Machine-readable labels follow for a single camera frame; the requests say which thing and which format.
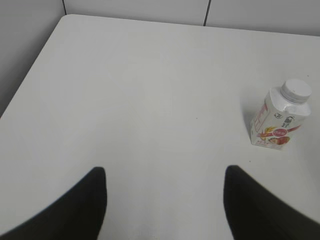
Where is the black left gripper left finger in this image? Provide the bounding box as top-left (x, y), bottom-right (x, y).
top-left (0, 167), bottom-right (107, 240)

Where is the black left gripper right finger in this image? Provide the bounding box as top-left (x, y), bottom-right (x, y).
top-left (223, 165), bottom-right (320, 240)

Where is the white yogurt carton bottle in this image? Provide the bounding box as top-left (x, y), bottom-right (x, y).
top-left (250, 87), bottom-right (311, 150)

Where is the white screw cap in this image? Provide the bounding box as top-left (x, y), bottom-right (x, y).
top-left (280, 79), bottom-right (312, 104)

